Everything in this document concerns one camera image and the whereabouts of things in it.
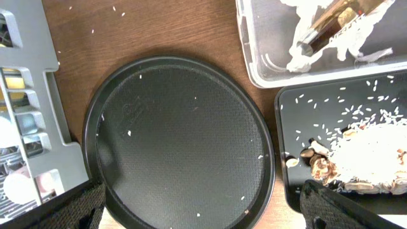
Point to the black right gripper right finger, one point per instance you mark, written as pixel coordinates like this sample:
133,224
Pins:
324,208

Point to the round black serving tray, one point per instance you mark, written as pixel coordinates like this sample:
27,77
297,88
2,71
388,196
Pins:
178,144

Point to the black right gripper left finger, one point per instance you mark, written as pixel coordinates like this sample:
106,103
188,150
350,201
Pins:
80,207

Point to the rice and nut food scraps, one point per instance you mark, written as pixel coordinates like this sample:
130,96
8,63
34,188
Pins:
359,149

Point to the grey plastic dishwasher rack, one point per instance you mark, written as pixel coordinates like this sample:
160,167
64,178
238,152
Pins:
26,45

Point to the gold snack wrapper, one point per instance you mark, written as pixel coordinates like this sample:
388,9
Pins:
339,17

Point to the black rectangular food-waste tray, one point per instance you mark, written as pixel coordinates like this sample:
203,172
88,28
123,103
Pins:
318,111

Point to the clear plastic waste bin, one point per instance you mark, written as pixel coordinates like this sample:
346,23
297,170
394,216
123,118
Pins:
266,30

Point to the light blue plastic cup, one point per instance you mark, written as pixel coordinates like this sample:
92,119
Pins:
26,124

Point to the pink plastic cup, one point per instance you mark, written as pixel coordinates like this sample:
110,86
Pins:
18,187

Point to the white paper napkin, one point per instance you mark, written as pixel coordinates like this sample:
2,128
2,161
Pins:
350,41

